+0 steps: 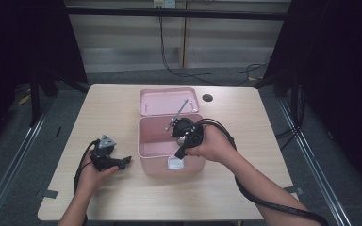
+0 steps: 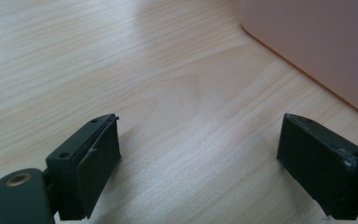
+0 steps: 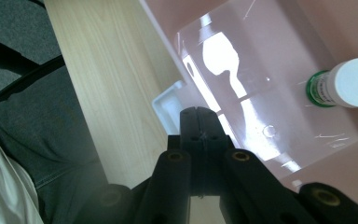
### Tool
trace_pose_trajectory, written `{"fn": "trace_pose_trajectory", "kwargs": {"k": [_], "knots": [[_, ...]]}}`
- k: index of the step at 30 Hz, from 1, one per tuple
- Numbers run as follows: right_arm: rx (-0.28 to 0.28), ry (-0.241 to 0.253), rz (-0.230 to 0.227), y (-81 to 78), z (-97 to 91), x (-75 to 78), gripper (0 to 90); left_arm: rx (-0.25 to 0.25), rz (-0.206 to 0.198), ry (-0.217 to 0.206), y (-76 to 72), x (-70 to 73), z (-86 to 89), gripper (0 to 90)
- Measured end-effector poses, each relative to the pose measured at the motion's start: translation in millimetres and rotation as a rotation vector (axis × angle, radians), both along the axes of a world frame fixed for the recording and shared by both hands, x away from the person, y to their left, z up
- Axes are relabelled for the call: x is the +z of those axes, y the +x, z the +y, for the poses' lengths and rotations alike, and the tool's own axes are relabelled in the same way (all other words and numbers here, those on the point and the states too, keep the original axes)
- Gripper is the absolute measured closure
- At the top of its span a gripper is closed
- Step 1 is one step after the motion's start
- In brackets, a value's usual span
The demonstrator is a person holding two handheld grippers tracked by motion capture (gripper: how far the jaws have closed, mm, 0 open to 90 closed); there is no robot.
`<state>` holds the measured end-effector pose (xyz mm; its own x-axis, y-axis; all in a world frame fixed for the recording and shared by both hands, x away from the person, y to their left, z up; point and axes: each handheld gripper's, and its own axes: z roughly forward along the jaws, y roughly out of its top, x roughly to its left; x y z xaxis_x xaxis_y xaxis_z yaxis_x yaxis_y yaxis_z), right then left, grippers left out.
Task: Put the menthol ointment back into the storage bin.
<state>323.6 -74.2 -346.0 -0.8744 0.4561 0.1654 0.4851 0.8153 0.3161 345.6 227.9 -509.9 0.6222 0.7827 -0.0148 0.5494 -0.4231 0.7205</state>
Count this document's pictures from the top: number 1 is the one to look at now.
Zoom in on white wall outlet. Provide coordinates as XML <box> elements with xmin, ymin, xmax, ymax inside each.
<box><xmin>153</xmin><ymin>0</ymin><xmax>176</xmax><ymax>9</ymax></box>

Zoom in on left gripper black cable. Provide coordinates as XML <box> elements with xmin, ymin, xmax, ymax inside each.
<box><xmin>73</xmin><ymin>139</ymin><xmax>100</xmax><ymax>226</ymax></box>

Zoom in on person's right hand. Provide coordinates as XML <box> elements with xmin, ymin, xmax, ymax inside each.
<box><xmin>185</xmin><ymin>124</ymin><xmax>239</xmax><ymax>165</ymax></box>

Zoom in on black floor cable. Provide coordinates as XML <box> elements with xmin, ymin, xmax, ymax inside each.
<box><xmin>182</xmin><ymin>63</ymin><xmax>269</xmax><ymax>87</ymax></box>

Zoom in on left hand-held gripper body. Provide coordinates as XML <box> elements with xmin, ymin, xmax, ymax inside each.
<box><xmin>90</xmin><ymin>135</ymin><xmax>123</xmax><ymax>172</ymax></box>

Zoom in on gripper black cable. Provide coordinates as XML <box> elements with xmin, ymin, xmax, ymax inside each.
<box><xmin>73</xmin><ymin>139</ymin><xmax>100</xmax><ymax>226</ymax></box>
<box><xmin>196</xmin><ymin>118</ymin><xmax>329</xmax><ymax>226</ymax></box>

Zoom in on black cables by stand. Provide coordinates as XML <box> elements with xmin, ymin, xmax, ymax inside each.
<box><xmin>275</xmin><ymin>124</ymin><xmax>304</xmax><ymax>151</ymax></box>

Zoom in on black horizontal bar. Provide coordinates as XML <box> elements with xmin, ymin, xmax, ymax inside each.
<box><xmin>64</xmin><ymin>8</ymin><xmax>291</xmax><ymax>22</ymax></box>

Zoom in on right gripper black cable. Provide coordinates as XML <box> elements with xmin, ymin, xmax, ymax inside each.
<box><xmin>196</xmin><ymin>118</ymin><xmax>329</xmax><ymax>226</ymax></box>

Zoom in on black hanging wall cable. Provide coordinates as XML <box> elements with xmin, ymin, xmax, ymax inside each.
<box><xmin>158</xmin><ymin>15</ymin><xmax>184</xmax><ymax>78</ymax></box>

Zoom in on black metal stand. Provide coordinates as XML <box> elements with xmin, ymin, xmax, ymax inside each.
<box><xmin>274</xmin><ymin>70</ymin><xmax>306</xmax><ymax>128</ymax></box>
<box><xmin>27</xmin><ymin>70</ymin><xmax>59</xmax><ymax>128</ymax></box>

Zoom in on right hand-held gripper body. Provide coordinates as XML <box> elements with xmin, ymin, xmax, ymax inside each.
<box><xmin>165</xmin><ymin>99</ymin><xmax>206</xmax><ymax>149</ymax></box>

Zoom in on person's left hand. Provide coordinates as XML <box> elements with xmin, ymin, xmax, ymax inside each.
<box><xmin>75</xmin><ymin>150</ymin><xmax>121</xmax><ymax>198</ymax></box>

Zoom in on pink plastic storage box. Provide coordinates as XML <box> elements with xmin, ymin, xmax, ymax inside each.
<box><xmin>137</xmin><ymin>86</ymin><xmax>207</xmax><ymax>176</ymax></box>

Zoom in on yellow floor object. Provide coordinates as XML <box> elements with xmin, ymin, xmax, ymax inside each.
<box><xmin>17</xmin><ymin>93</ymin><xmax>32</xmax><ymax>105</ymax></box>

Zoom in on metal floor rail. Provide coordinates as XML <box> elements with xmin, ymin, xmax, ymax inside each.
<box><xmin>277</xmin><ymin>97</ymin><xmax>356</xmax><ymax>226</ymax></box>
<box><xmin>0</xmin><ymin>97</ymin><xmax>55</xmax><ymax>226</ymax></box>

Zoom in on grey tape piece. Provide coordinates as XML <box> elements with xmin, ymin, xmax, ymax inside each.
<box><xmin>41</xmin><ymin>188</ymin><xmax>59</xmax><ymax>200</ymax></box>
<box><xmin>283</xmin><ymin>186</ymin><xmax>304</xmax><ymax>196</ymax></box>

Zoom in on dark curtain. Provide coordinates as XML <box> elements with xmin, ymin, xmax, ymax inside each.
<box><xmin>0</xmin><ymin>0</ymin><xmax>89</xmax><ymax>158</ymax></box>
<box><xmin>263</xmin><ymin>0</ymin><xmax>362</xmax><ymax>192</ymax></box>

